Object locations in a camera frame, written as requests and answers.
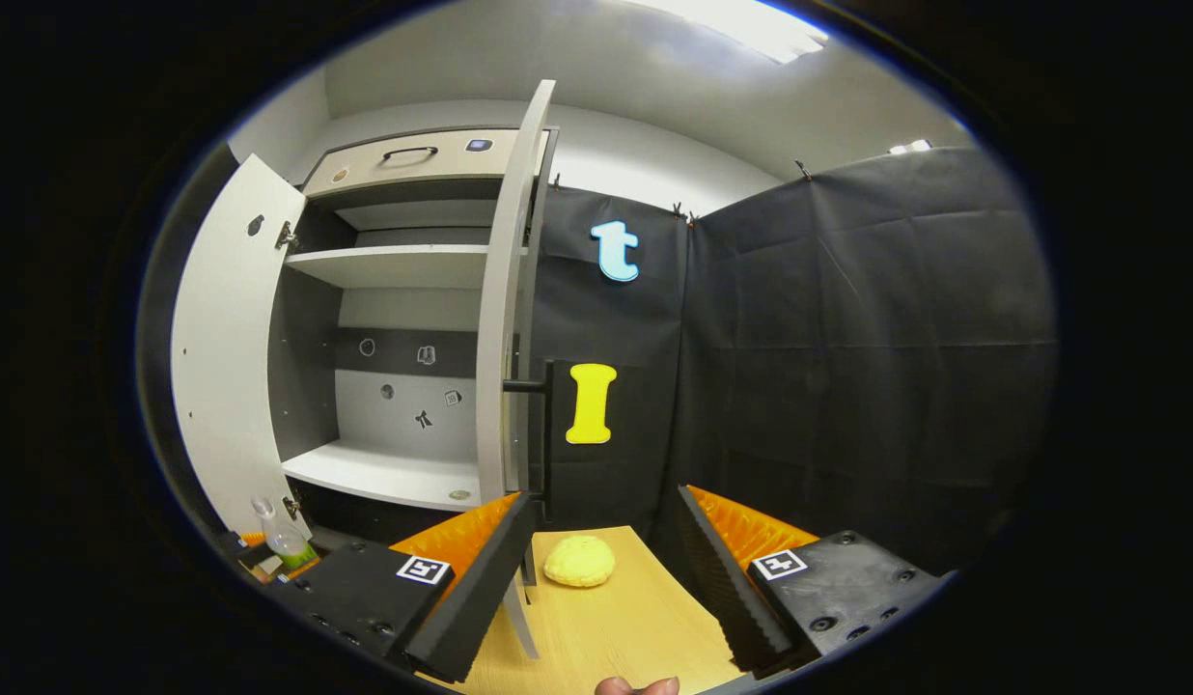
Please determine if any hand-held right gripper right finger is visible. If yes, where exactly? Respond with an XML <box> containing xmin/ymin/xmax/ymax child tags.
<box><xmin>676</xmin><ymin>485</ymin><xmax>950</xmax><ymax>680</ymax></box>

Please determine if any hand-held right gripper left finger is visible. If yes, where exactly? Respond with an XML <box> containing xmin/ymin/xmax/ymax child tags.
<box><xmin>268</xmin><ymin>490</ymin><xmax>537</xmax><ymax>684</ymax></box>

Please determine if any green label clear bottle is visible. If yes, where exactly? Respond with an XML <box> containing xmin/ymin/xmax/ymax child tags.
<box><xmin>251</xmin><ymin>496</ymin><xmax>319</xmax><ymax>572</ymax></box>

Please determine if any white cabinet door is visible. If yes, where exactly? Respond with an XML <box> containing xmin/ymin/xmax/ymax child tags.
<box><xmin>170</xmin><ymin>154</ymin><xmax>313</xmax><ymax>542</ymax></box>
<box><xmin>474</xmin><ymin>79</ymin><xmax>559</xmax><ymax>662</ymax></box>

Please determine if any white and grey cabinet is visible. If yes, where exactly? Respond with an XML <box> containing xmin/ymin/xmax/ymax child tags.
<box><xmin>268</xmin><ymin>125</ymin><xmax>559</xmax><ymax>546</ymax></box>

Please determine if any beige cabinet drawer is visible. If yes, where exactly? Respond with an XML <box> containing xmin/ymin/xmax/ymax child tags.
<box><xmin>302</xmin><ymin>128</ymin><xmax>549</xmax><ymax>199</ymax></box>

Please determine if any yellow bun-shaped toy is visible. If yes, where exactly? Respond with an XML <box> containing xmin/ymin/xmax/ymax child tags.
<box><xmin>543</xmin><ymin>536</ymin><xmax>617</xmax><ymax>588</ymax></box>

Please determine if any long ceiling light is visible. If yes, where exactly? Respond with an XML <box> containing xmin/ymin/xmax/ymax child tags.
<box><xmin>645</xmin><ymin>0</ymin><xmax>829</xmax><ymax>64</ymax></box>

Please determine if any black door handle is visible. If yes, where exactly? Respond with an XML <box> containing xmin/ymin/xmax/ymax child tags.
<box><xmin>503</xmin><ymin>359</ymin><xmax>559</xmax><ymax>527</ymax></box>

